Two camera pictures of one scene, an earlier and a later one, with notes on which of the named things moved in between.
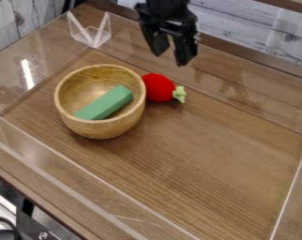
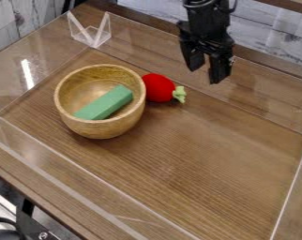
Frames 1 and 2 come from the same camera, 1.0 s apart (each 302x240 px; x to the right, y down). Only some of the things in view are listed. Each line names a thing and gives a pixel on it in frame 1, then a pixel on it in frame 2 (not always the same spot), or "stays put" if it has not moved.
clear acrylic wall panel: x=25 y=157 stays put
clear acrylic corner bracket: x=93 y=37 stays put
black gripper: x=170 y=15 -> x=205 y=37
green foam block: x=113 y=98 stays put
